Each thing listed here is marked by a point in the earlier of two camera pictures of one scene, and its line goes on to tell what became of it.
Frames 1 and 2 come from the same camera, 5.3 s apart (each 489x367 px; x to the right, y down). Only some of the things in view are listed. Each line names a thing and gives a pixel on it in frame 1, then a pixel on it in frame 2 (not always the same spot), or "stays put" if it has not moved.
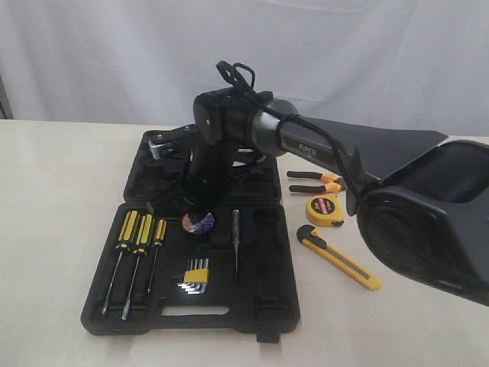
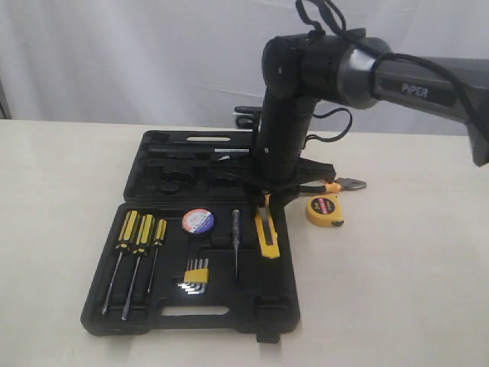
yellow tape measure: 325,209 stays put
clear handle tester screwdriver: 236,234 stays put
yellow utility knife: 314,242 -> 267,230
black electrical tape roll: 201,227 stays put
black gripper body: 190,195 -> 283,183
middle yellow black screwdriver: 142,236 stays put
